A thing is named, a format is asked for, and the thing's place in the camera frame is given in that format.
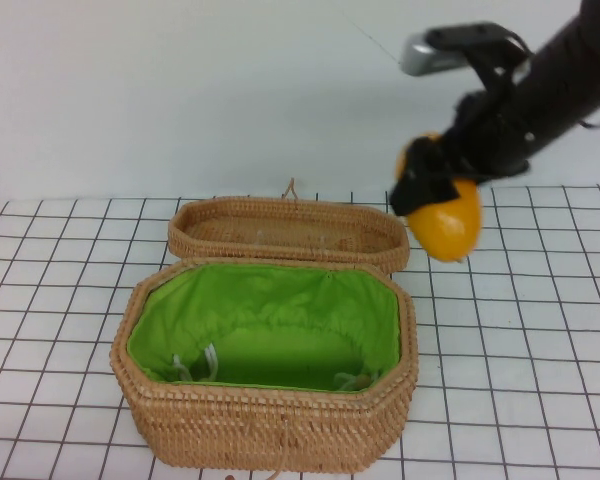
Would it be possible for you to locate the woven rattan basket lid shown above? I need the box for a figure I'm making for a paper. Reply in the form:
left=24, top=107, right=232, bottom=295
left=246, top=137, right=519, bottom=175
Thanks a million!
left=167, top=177, right=411, bottom=275

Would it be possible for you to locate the white black-grid tablecloth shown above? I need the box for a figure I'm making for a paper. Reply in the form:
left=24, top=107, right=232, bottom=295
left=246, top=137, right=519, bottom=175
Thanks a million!
left=0, top=184, right=600, bottom=480

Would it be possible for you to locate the green fabric basket liner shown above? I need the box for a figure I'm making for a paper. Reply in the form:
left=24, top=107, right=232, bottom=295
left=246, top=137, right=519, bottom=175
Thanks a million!
left=126, top=263, right=401, bottom=394

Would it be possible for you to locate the white drawstring cord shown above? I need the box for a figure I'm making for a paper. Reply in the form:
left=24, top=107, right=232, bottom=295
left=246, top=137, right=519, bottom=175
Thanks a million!
left=332, top=370, right=379, bottom=392
left=170, top=344, right=218, bottom=383

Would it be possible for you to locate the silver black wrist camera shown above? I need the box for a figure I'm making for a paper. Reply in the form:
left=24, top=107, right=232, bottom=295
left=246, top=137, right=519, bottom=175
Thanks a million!
left=399, top=21, right=533, bottom=101

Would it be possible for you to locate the woven rattan basket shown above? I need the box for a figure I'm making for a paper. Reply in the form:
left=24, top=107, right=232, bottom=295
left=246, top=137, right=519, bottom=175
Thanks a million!
left=110, top=257, right=419, bottom=480

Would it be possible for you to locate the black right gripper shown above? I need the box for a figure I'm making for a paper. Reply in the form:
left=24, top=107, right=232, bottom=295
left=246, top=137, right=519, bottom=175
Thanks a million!
left=389, top=88, right=532, bottom=218

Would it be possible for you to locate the yellow mango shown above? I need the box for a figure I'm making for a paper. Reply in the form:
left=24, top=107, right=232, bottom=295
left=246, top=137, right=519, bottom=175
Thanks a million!
left=395, top=131, right=483, bottom=263

